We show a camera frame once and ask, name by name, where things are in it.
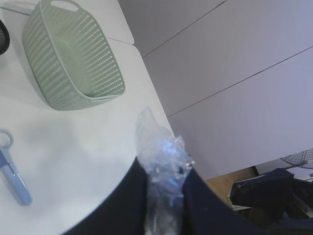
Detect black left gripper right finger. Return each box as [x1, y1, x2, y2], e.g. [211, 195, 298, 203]
[180, 169, 266, 235]

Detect black mesh pen cup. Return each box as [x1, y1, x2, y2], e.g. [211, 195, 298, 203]
[0, 21, 10, 55]

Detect blue scissors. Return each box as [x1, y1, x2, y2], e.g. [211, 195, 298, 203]
[0, 129, 32, 206]

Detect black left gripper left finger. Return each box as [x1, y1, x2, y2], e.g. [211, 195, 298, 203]
[64, 158, 147, 235]

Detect clear plastic sheet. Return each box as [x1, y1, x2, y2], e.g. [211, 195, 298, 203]
[135, 107, 194, 235]

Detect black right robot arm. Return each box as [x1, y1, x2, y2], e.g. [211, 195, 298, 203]
[229, 168, 313, 235]

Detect green plastic basket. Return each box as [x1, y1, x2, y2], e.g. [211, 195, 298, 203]
[22, 0, 126, 111]

